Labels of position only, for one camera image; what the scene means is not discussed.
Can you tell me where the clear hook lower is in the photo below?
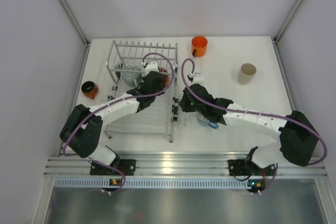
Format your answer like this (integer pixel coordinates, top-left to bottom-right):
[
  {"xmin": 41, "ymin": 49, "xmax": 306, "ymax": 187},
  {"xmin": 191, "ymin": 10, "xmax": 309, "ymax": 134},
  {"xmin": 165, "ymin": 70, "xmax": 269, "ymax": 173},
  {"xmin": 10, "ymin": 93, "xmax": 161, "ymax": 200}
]
[{"xmin": 176, "ymin": 117, "xmax": 187, "ymax": 127}]

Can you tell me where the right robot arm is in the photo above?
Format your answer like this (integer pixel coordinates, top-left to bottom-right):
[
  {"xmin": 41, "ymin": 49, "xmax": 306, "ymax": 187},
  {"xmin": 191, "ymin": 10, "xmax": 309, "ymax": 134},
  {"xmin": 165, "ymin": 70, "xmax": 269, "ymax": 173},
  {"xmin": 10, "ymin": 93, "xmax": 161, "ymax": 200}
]
[{"xmin": 179, "ymin": 84, "xmax": 319, "ymax": 175}]

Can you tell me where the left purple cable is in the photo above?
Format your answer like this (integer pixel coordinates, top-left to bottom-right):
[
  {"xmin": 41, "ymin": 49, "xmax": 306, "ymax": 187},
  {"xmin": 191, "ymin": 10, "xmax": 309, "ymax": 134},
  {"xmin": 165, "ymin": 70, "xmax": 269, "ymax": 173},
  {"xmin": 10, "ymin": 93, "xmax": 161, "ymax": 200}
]
[{"xmin": 61, "ymin": 52, "xmax": 176, "ymax": 156}]

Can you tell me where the purple cable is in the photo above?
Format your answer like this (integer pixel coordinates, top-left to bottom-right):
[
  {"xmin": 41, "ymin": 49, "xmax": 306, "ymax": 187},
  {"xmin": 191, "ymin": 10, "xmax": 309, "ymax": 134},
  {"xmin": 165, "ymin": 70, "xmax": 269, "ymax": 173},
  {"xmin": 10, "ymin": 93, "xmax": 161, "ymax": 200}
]
[
  {"xmin": 61, "ymin": 52, "xmax": 176, "ymax": 156},
  {"xmin": 181, "ymin": 58, "xmax": 328, "ymax": 166}
]

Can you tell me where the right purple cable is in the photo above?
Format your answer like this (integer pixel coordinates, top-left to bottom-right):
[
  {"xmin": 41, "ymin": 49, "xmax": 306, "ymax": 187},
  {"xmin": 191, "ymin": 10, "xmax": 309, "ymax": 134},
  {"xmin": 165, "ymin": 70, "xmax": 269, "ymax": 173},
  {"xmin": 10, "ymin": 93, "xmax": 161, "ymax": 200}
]
[{"xmin": 181, "ymin": 58, "xmax": 328, "ymax": 166}]

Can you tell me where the beige handleless cup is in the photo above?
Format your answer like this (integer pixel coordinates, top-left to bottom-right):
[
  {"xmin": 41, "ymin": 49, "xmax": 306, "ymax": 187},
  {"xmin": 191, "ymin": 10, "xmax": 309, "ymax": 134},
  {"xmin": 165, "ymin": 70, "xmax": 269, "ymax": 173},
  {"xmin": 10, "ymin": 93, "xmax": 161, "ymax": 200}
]
[{"xmin": 238, "ymin": 63, "xmax": 257, "ymax": 85}]

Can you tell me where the slotted cable duct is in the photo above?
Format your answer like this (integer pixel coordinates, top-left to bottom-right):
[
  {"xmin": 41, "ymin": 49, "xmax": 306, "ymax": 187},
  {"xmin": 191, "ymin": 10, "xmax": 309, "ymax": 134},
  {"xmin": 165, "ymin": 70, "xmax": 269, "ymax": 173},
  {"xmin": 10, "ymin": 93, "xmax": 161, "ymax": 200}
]
[{"xmin": 54, "ymin": 177, "xmax": 261, "ymax": 189}]

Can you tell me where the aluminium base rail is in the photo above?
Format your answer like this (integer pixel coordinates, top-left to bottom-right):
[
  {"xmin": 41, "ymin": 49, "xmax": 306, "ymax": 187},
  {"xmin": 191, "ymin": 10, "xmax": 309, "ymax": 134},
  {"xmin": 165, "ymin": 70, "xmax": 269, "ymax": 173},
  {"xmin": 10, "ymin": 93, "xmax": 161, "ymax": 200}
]
[{"xmin": 44, "ymin": 152, "xmax": 328, "ymax": 179}]

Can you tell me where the blue mug white inside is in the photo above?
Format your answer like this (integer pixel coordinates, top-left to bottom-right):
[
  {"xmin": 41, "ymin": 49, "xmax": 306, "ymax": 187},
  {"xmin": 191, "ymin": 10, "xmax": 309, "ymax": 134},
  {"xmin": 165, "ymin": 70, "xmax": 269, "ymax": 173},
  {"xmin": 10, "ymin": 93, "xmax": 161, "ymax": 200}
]
[{"xmin": 196, "ymin": 112, "xmax": 219, "ymax": 129}]

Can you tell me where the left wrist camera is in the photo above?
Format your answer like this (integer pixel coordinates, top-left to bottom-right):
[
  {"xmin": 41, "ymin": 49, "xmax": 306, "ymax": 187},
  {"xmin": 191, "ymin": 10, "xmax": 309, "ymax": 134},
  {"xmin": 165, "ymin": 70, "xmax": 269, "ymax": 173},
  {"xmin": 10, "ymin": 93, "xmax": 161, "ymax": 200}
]
[{"xmin": 142, "ymin": 61, "xmax": 160, "ymax": 75}]

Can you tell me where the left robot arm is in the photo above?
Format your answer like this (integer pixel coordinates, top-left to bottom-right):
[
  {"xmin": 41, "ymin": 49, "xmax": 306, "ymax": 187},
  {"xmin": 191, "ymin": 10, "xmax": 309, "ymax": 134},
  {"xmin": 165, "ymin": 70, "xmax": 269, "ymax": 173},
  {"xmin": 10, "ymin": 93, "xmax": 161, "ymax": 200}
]
[{"xmin": 60, "ymin": 71, "xmax": 166, "ymax": 175}]

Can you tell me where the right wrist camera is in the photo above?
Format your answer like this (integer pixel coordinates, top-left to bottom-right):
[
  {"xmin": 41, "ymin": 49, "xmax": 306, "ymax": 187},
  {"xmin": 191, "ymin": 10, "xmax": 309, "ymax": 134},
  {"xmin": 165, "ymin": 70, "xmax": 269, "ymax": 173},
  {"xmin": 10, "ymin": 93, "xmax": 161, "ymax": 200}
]
[{"xmin": 187, "ymin": 72, "xmax": 205, "ymax": 85}]

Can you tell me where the small dark orange cup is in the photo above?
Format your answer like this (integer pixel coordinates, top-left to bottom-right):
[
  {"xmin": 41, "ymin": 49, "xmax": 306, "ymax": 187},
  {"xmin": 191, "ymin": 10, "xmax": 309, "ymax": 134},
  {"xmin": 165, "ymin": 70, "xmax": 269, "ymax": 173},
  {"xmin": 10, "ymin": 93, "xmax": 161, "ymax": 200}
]
[{"xmin": 81, "ymin": 81, "xmax": 99, "ymax": 100}]

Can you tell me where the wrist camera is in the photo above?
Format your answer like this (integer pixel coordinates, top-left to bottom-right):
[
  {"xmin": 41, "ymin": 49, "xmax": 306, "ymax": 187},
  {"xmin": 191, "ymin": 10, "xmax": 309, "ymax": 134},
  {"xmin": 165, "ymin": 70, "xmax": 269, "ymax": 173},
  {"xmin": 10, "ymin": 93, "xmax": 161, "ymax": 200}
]
[
  {"xmin": 187, "ymin": 72, "xmax": 205, "ymax": 85},
  {"xmin": 142, "ymin": 61, "xmax": 160, "ymax": 75}
]

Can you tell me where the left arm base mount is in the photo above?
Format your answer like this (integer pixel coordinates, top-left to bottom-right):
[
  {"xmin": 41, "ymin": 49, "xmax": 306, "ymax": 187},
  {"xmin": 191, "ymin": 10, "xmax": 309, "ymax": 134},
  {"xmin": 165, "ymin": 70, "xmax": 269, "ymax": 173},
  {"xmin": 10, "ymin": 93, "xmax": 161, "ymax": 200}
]
[{"xmin": 89, "ymin": 157, "xmax": 136, "ymax": 176}]

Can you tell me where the orange mug black handle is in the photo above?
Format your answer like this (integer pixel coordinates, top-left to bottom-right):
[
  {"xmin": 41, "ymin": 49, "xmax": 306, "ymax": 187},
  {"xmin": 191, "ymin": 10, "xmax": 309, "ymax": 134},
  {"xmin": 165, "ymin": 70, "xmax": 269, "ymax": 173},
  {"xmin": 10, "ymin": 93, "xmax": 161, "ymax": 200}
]
[{"xmin": 191, "ymin": 36, "xmax": 208, "ymax": 57}]

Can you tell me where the red cup white inside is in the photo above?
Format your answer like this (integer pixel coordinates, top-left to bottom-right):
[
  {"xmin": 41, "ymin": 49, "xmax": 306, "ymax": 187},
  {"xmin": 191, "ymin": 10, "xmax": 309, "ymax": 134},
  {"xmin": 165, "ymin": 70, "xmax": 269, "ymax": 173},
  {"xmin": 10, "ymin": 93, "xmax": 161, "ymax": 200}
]
[{"xmin": 159, "ymin": 67, "xmax": 170, "ymax": 88}]

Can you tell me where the grey-green ceramic mug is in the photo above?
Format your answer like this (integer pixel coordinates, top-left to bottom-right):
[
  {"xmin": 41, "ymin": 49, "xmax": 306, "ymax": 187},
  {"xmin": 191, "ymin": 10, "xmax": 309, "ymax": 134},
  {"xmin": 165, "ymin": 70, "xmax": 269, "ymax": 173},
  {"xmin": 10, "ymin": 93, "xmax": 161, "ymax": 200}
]
[{"xmin": 121, "ymin": 66, "xmax": 142, "ymax": 88}]

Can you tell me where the white wire dish rack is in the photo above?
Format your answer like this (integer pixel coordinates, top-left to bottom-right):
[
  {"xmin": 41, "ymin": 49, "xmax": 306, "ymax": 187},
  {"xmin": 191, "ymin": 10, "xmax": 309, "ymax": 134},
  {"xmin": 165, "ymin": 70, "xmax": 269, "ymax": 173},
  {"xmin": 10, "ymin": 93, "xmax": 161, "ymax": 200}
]
[{"xmin": 104, "ymin": 41, "xmax": 178, "ymax": 142}]

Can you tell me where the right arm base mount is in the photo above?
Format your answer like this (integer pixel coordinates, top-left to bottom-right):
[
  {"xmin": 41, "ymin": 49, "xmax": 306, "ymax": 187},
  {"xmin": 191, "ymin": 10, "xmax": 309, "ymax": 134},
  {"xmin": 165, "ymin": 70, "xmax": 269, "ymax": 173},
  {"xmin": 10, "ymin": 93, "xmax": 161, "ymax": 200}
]
[{"xmin": 228, "ymin": 147, "xmax": 275, "ymax": 181}]

